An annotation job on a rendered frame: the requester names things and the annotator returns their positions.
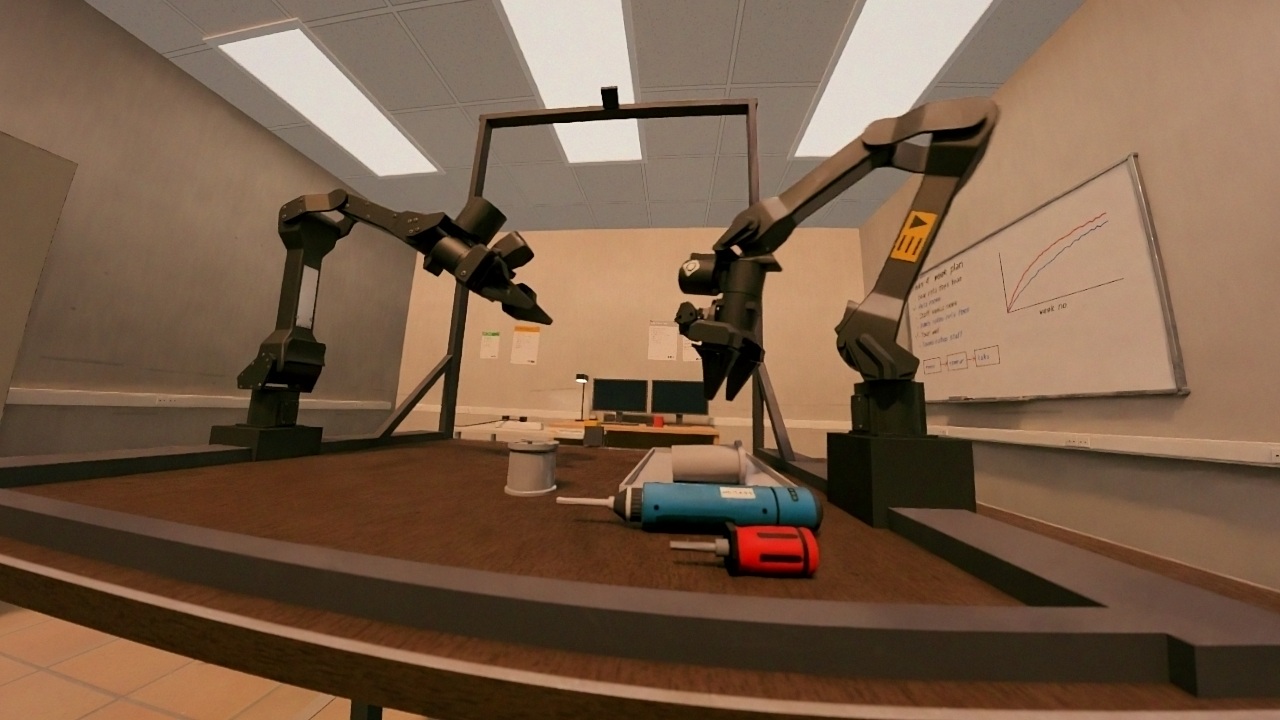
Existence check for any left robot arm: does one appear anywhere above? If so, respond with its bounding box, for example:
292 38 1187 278
678 96 1004 439

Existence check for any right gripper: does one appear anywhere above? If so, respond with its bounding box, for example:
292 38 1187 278
454 243 553 325

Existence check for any white shallow rectangular tray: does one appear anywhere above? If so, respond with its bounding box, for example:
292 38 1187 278
620 447 797 492

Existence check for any red screwdriver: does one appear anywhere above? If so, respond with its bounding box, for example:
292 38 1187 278
677 521 818 577

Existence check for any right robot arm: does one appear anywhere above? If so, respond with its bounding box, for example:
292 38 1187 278
236 190 535 429

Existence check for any white hollow tube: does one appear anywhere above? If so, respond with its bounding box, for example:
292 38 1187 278
672 439 746 486

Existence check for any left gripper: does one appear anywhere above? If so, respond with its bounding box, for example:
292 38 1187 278
689 292 765 401

